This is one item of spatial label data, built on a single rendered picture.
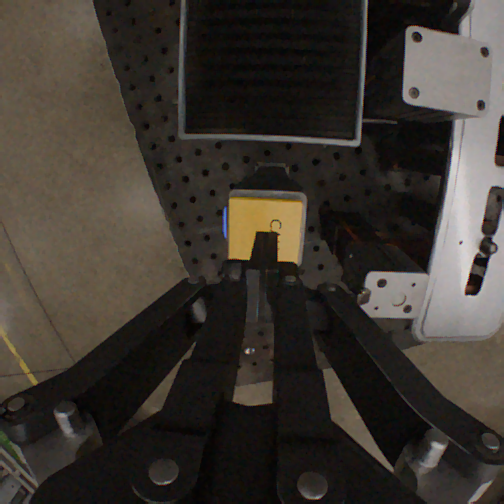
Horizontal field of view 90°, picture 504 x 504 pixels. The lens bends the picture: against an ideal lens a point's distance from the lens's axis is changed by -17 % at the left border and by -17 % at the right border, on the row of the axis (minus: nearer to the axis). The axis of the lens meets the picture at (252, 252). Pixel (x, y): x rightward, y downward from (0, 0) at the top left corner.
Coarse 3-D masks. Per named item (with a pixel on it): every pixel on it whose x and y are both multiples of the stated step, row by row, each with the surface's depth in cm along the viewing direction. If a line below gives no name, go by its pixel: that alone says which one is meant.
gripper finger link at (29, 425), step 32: (192, 288) 13; (160, 320) 10; (96, 352) 8; (128, 352) 9; (160, 352) 10; (64, 384) 7; (96, 384) 7; (128, 384) 9; (0, 416) 6; (32, 416) 6; (96, 416) 8; (128, 416) 9
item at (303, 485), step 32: (288, 288) 13; (288, 320) 11; (288, 352) 9; (288, 384) 7; (320, 384) 7; (288, 416) 6; (320, 416) 6; (288, 448) 5; (320, 448) 5; (288, 480) 4; (320, 480) 4
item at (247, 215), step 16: (240, 208) 24; (256, 208) 24; (272, 208) 24; (288, 208) 24; (240, 224) 25; (256, 224) 25; (272, 224) 24; (288, 224) 24; (240, 240) 25; (288, 240) 25; (240, 256) 26; (288, 256) 25
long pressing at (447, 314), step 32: (480, 0) 28; (480, 32) 30; (448, 128) 35; (480, 128) 34; (448, 160) 36; (480, 160) 35; (448, 192) 37; (480, 192) 37; (448, 224) 39; (480, 224) 38; (448, 256) 40; (448, 288) 42; (480, 288) 42; (416, 320) 44; (448, 320) 44; (480, 320) 43
